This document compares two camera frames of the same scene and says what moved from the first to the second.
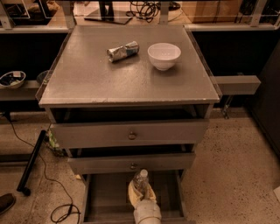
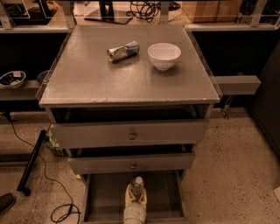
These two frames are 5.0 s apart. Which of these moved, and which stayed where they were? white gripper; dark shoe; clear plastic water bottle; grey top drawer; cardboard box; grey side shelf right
Moved: clear plastic water bottle; white gripper
Stayed: dark shoe; grey side shelf right; grey top drawer; cardboard box
